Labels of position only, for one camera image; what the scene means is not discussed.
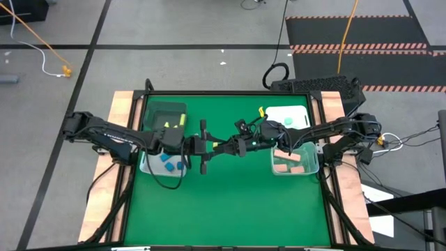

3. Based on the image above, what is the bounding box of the white floor cable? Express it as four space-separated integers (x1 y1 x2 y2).
8 0 66 77

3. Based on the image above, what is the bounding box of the black upright post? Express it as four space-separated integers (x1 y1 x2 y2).
437 109 446 175

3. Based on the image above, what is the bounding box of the wooden side board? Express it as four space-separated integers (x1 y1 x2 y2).
315 91 376 245
78 91 144 244

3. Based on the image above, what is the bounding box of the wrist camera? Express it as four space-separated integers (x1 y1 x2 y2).
233 119 252 136
162 127 185 154

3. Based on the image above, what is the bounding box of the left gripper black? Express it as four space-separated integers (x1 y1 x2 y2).
183 119 231 176

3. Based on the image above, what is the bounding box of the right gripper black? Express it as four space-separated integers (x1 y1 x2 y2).
212 137 273 158

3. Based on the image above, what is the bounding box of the black cable bundle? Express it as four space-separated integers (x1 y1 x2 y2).
318 167 367 247
85 162 137 244

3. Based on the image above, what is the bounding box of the white sheet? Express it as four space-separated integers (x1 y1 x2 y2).
360 183 395 238

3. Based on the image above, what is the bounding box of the black diagonal beam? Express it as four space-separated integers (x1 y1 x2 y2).
365 188 446 218

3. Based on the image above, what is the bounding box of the dark translucent plastic bin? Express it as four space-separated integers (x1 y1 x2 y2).
141 100 188 132

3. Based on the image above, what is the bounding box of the black hanging cable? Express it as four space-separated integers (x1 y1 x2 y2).
261 0 291 91

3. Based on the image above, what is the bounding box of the clear plastic bin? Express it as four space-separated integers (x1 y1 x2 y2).
270 141 321 176

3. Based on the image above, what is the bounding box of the orange floor cable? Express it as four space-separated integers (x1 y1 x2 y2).
0 1 70 70

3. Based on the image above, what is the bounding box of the yellow hanging cable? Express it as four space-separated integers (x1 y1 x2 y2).
336 0 360 75

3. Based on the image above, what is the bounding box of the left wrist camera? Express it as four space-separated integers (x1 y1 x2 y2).
162 127 185 154

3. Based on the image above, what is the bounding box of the black box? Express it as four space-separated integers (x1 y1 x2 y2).
0 0 49 26

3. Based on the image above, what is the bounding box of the white cable loop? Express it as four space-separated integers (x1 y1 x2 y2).
379 132 404 153

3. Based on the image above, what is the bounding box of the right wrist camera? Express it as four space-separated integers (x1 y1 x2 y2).
233 119 252 136

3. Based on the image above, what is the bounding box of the black striped floor mat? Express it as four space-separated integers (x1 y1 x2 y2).
291 51 446 93
285 15 433 54

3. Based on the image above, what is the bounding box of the white plastic bin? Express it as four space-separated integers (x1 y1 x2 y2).
265 105 312 131
139 149 188 178

